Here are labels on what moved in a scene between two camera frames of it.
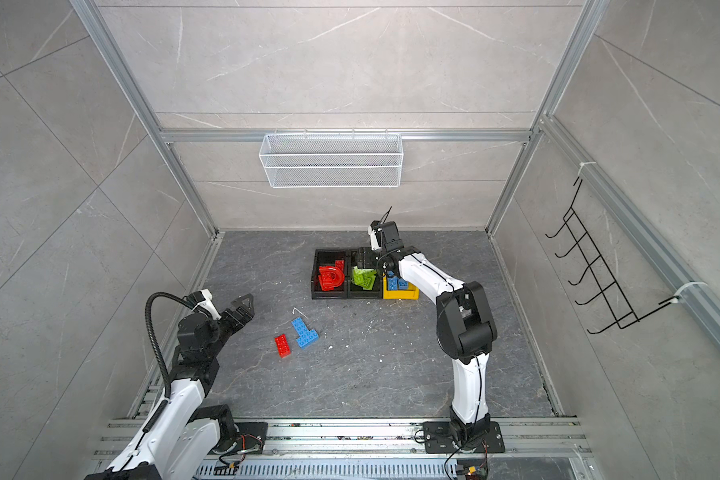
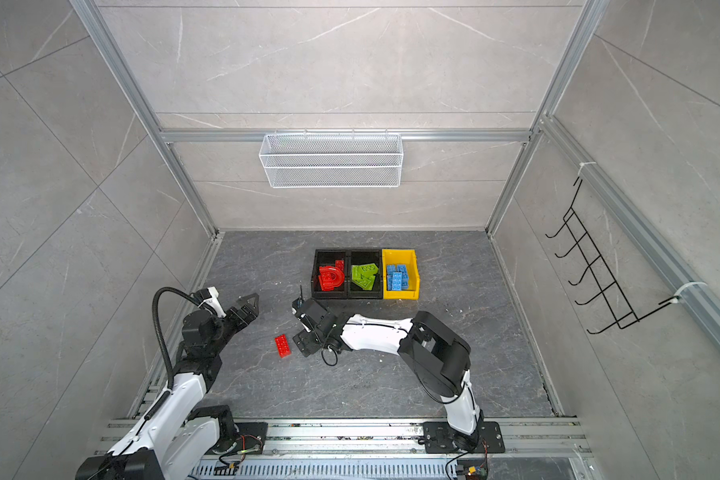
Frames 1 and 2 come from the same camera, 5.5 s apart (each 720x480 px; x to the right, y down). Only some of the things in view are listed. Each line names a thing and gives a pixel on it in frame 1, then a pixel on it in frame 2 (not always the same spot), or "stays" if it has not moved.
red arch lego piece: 330,277 stays
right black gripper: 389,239 -> 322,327
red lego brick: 283,346 stays
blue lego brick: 395,283 stays
